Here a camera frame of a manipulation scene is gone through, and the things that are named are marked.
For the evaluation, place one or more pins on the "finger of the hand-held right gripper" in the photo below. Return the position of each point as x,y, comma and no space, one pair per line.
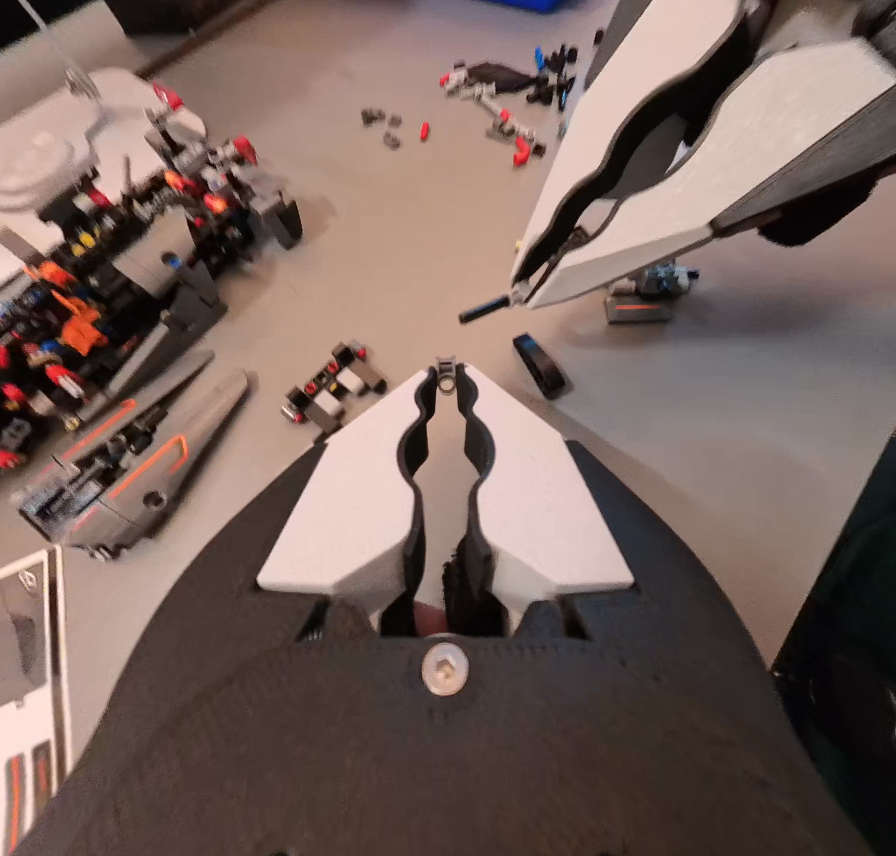
665,51
770,135

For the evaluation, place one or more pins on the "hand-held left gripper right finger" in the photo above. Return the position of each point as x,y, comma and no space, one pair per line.
553,520

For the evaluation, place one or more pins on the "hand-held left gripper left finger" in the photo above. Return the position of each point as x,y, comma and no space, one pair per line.
336,520

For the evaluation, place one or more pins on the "dark grey lego connector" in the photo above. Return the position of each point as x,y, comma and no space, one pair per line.
446,365

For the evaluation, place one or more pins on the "black lego axle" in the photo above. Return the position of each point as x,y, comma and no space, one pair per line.
483,309

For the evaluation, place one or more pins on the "scattered small black lego pieces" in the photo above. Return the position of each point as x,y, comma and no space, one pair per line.
560,58

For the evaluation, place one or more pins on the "black lego fin panel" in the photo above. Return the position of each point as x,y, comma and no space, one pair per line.
528,85
490,76

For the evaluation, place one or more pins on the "black curved lego beam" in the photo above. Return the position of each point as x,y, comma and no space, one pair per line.
539,366

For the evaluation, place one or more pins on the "long grey lego axle assembly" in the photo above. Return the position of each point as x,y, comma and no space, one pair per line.
504,118

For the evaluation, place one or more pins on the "small red lego bush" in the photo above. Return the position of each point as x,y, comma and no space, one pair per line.
521,153

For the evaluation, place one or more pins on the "grey pointed lego panel assembly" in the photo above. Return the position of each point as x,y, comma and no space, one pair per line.
140,478

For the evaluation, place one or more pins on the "small grey lego block assembly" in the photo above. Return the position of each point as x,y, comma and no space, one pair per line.
637,310

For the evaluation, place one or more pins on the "lego sticker sheet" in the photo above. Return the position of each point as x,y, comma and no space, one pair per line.
28,660

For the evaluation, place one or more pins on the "large lego car model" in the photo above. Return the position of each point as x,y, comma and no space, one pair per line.
140,240

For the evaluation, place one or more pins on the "white metal stand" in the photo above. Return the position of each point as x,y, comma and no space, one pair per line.
42,156

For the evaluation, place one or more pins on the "black lego frame red pins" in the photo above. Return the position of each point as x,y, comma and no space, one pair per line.
329,398

